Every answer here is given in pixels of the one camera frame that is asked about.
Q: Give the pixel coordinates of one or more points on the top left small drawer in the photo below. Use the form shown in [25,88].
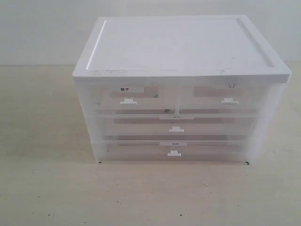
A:
[136,97]

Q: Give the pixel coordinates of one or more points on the small drawer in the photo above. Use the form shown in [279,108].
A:
[219,97]
[136,97]

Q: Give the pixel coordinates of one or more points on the top right small drawer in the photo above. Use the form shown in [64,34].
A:
[219,97]

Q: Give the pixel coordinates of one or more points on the white translucent drawer cabinet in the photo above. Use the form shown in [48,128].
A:
[180,51]

